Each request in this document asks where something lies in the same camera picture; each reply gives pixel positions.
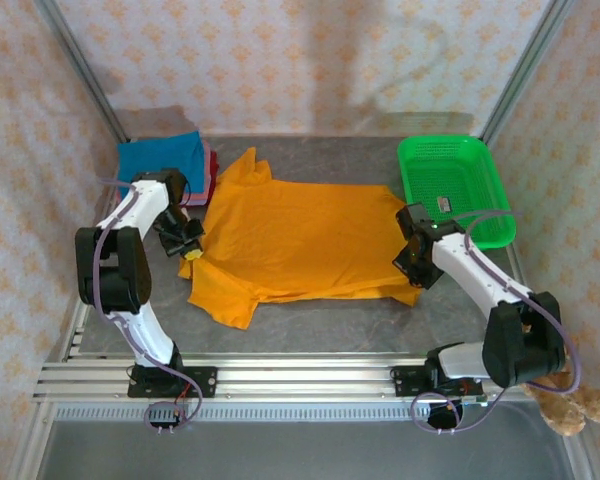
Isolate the orange t-shirt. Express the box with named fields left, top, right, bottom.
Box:
left=178, top=146, right=421, bottom=330

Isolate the folded pink t-shirt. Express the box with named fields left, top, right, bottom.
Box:
left=179, top=172, right=217, bottom=209

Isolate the folded blue t-shirt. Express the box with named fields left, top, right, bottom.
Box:
left=117, top=130, right=206, bottom=196

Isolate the folded red t-shirt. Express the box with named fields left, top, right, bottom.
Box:
left=201, top=139, right=221, bottom=177

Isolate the green plastic basket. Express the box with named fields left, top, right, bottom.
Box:
left=397, top=135, right=518, bottom=250

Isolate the small black connector box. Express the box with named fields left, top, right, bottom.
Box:
left=147, top=404, right=187, bottom=435
left=427, top=402, right=464, bottom=434

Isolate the slotted metal strip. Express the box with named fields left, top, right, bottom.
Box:
left=49, top=404, right=431, bottom=422

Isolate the brown teddy bear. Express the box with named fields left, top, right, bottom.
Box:
left=522, top=322, right=600, bottom=437

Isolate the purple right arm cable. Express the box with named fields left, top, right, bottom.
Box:
left=410, top=208, right=581, bottom=434

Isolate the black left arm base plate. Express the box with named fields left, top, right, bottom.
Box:
left=127, top=366, right=219, bottom=399

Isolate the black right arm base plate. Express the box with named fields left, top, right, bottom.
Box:
left=389, top=364, right=486, bottom=399

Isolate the aluminium frame post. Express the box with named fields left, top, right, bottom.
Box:
left=32, top=0, right=129, bottom=144
left=482, top=0, right=576, bottom=141

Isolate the aluminium mounting rail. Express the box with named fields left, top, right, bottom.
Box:
left=32, top=352, right=511, bottom=406

